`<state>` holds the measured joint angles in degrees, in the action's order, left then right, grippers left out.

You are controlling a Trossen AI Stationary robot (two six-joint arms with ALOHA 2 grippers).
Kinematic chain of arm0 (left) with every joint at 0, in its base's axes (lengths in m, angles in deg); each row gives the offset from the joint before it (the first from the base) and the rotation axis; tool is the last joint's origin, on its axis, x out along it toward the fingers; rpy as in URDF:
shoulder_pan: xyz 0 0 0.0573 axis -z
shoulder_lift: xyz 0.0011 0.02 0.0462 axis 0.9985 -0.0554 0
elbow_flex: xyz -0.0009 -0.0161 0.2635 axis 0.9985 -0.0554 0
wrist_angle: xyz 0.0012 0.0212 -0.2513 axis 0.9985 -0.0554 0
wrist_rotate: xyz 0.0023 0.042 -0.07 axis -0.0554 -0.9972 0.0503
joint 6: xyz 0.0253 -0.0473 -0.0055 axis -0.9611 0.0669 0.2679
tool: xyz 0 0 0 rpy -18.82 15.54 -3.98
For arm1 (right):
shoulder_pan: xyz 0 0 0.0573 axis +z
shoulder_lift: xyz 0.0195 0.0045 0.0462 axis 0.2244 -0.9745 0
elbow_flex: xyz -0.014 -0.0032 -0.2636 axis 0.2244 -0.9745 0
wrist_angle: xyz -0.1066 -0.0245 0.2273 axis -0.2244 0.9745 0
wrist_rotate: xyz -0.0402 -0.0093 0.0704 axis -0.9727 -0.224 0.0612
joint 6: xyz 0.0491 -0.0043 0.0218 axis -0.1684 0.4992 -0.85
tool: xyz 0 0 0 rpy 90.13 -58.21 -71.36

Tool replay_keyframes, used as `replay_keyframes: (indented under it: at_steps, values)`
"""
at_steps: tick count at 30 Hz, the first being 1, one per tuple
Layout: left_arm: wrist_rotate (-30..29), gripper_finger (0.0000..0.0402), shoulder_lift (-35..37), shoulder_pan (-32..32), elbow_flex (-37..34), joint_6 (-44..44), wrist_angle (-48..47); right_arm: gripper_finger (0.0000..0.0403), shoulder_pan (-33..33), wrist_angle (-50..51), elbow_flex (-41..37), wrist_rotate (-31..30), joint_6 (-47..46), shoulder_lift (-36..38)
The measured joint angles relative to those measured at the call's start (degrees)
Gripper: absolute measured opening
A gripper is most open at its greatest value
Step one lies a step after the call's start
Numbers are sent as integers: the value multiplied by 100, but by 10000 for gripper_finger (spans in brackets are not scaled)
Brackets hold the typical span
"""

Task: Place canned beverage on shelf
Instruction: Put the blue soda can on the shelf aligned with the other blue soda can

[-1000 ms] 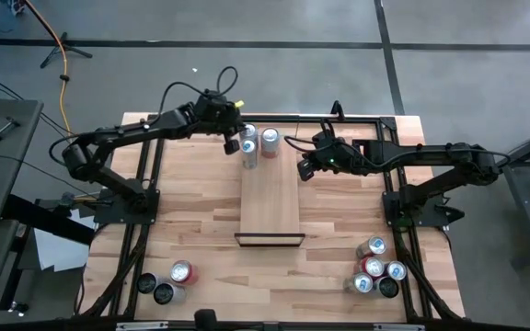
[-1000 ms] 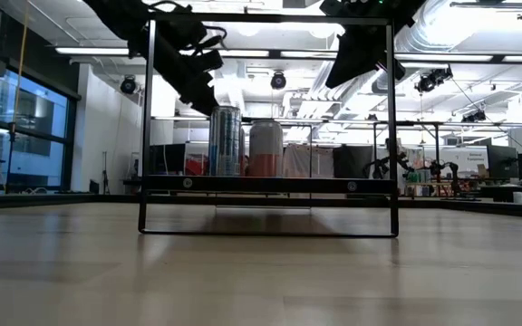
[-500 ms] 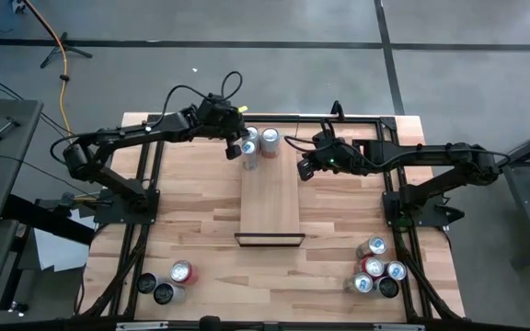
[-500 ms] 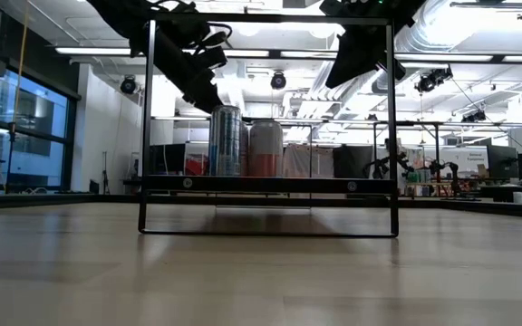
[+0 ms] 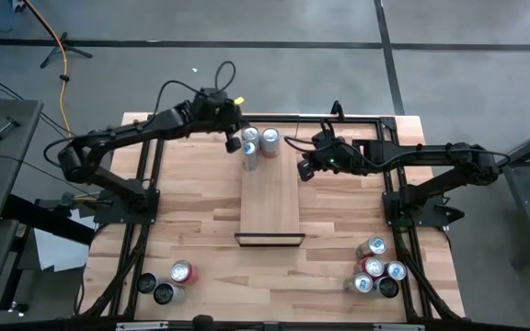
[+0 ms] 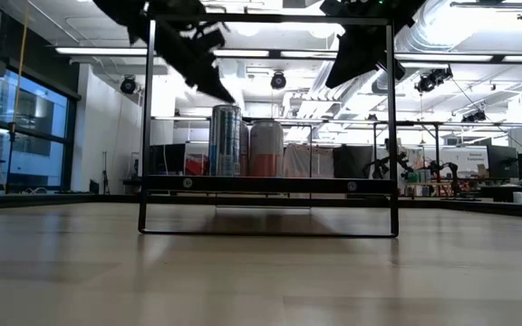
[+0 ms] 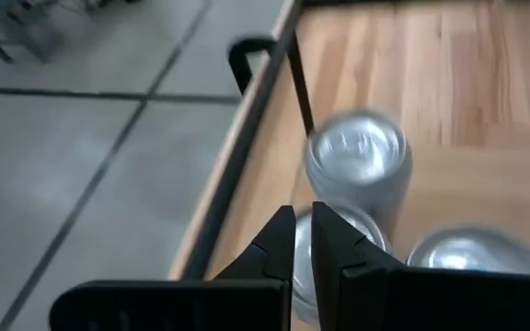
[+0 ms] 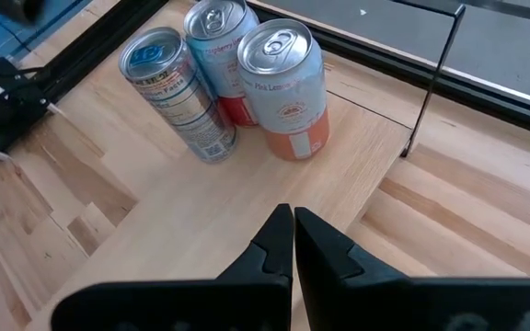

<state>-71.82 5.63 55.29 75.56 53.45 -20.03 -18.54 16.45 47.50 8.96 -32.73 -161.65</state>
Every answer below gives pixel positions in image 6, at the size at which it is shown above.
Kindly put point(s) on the silver blue energy drink can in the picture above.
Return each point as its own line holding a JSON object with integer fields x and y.
{"x": 225, "y": 140}

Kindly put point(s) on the large glass window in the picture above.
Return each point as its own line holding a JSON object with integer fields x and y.
{"x": 30, "y": 136}

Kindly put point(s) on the pale pink soda can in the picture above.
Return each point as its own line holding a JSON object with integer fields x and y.
{"x": 266, "y": 149}

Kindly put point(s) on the black covered crate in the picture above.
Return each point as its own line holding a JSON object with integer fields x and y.
{"x": 354, "y": 160}

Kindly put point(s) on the white cup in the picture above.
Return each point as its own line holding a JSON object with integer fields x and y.
{"x": 518, "y": 197}

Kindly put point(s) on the black tripod stand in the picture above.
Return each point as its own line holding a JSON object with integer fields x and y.
{"x": 12, "y": 158}

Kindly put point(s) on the black ceiling track light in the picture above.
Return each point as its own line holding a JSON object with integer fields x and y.
{"x": 433, "y": 80}
{"x": 475, "y": 116}

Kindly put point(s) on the white covered crate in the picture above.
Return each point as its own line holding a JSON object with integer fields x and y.
{"x": 306, "y": 160}

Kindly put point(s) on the black aluminium rail frame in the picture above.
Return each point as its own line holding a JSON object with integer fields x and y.
{"x": 61, "y": 199}

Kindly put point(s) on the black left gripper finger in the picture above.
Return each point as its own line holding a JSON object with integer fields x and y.
{"x": 209, "y": 36}
{"x": 193, "y": 68}

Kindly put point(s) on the ceiling light strip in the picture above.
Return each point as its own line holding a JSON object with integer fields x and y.
{"x": 243, "y": 53}
{"x": 447, "y": 57}
{"x": 102, "y": 50}

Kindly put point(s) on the black round ceiling speaker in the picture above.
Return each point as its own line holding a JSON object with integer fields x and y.
{"x": 128, "y": 85}
{"x": 278, "y": 80}

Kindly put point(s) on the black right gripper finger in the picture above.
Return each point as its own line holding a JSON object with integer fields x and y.
{"x": 356, "y": 54}

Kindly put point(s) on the black metal rig frame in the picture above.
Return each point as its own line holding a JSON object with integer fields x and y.
{"x": 437, "y": 154}

